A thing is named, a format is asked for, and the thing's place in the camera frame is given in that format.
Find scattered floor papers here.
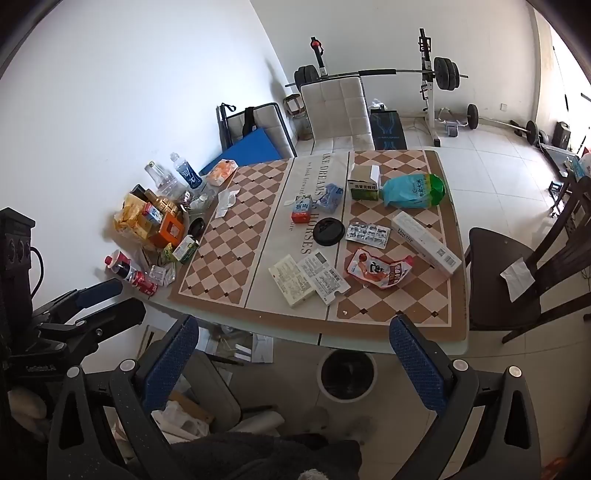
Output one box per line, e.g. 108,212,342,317
203,323,275,366

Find blue green plastic bag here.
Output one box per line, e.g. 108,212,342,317
381,173,446,209

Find blue label plastic bottle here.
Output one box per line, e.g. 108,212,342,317
169,152,204,190

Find blue plastic packet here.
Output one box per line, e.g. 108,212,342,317
314,184,345,208

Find black blue floor mat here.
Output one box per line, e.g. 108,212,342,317
369,109,409,151

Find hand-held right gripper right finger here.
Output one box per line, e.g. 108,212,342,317
389,314,541,480

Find dark fleece clothing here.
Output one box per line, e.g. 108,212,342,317
171,431,363,480

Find black speaker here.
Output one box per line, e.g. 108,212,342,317
554,121,573,151

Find open cardboard floor box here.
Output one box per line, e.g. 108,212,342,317
152,392,218,445

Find orange box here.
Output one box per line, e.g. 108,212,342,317
148,213,186,250

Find silver blister pill pack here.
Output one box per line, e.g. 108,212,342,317
345,222,391,249

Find clear plastic wrapper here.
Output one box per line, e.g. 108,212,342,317
150,263,177,287

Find small floor barbell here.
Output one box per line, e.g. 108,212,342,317
466,104,550,146

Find black round lid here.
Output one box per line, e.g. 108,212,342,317
314,218,345,247

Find blue board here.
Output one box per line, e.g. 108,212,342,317
198,128,283,176

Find small red blue carton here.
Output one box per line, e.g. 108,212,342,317
290,195,315,224

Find crumpled white tissue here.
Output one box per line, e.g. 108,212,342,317
213,187,241,219

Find barbell with black plates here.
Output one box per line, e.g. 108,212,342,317
284,55,469,92

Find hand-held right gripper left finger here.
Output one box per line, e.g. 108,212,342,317
46,314,201,480

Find white paper sheet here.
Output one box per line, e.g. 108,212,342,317
501,257,539,303

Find red soda cans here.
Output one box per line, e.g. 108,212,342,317
105,250,158,296

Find dark wooden chair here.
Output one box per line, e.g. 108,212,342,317
464,175,591,344

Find clear glass bottle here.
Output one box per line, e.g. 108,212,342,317
145,161,186,197

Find yellow snack bag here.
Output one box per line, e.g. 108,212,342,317
114,193,158,241

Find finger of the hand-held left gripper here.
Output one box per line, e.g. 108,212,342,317
34,298,147,354
31,278,124,324

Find red snack pouch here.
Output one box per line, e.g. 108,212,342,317
344,249,414,289

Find person's left hand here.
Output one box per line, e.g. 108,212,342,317
8,387,49,439

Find black cable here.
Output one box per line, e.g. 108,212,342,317
30,247,46,296

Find green drink carton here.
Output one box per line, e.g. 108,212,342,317
173,235,199,264

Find white trash bin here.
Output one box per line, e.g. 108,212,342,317
318,349,377,401

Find long white box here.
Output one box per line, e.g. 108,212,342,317
392,211,462,277

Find grey exercise roller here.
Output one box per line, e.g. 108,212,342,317
438,108,467,138

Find amber liquor bottle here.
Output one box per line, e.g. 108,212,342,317
133,185,182,217

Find checkered table mat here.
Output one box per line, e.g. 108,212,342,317
168,148,469,344

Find beige padded chair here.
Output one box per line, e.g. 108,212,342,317
300,76,376,153

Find white weight rack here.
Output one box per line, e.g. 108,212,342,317
417,28,443,148

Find white boxes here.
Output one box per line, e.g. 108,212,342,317
298,249,350,306

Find grey side desk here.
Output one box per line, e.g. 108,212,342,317
540,143,591,195

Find green white open box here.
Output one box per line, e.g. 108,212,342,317
347,165,382,201

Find grey seat under table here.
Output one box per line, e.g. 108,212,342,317
182,348,242,435

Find orange tissue packet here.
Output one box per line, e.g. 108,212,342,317
205,158,238,186

